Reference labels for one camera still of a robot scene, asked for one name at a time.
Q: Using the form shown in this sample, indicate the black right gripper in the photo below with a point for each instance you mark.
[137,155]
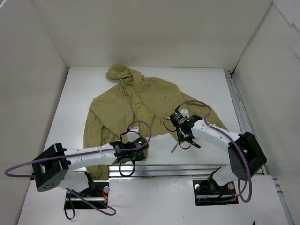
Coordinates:
[185,135]

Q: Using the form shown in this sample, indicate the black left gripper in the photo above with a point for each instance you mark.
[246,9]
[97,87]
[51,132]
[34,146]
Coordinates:
[139,154]

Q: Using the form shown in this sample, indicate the olive yellow hooded jacket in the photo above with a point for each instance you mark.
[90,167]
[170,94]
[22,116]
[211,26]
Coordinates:
[125,96]

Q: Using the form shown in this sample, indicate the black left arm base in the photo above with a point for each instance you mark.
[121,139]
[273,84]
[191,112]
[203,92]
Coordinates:
[97,197]

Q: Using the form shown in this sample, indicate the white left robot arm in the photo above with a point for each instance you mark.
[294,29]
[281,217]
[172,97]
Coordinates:
[58,166]

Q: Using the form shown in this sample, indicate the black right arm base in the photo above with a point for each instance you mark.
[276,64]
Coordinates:
[207,194]

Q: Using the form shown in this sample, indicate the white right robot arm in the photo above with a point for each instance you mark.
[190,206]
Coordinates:
[246,157]

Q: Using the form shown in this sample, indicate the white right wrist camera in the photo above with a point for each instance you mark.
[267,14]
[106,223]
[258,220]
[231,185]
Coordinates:
[182,113]

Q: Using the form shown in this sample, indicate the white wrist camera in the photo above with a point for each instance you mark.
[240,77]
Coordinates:
[133,134]
[182,113]

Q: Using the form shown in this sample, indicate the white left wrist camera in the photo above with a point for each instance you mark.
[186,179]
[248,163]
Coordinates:
[133,134]

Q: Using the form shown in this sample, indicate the aluminium front rail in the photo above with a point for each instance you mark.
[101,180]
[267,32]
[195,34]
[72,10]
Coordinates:
[160,171]

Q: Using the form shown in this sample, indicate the aluminium rail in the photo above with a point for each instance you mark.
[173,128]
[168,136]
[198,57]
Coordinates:
[245,125]
[160,171]

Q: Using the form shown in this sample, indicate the aluminium right side rail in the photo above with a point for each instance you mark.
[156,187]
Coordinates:
[245,125]

